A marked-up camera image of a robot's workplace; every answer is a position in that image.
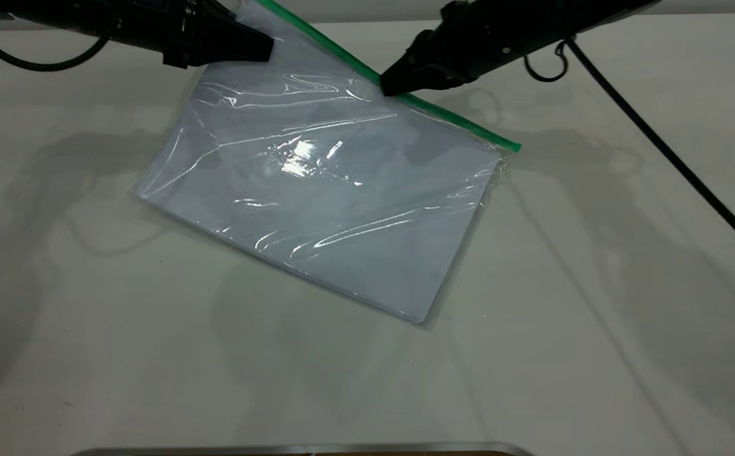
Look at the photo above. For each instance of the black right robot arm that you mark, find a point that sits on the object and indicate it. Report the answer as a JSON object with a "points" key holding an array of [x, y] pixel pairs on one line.
{"points": [[582, 16]]}

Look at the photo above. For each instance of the clear plastic zipper bag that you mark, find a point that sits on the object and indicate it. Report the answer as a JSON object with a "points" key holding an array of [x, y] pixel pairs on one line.
{"points": [[342, 209]]}

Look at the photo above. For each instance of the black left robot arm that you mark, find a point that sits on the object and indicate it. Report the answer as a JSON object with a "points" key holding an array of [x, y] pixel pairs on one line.
{"points": [[88, 16]]}

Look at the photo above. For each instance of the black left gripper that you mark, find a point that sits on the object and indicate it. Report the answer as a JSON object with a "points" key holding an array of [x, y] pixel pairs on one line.
{"points": [[196, 31]]}

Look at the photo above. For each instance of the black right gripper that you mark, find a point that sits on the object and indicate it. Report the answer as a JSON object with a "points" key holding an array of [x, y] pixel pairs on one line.
{"points": [[468, 35]]}

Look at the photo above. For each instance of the silver metal frame strip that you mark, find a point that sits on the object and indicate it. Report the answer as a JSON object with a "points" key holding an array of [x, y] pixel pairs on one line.
{"points": [[304, 449]]}

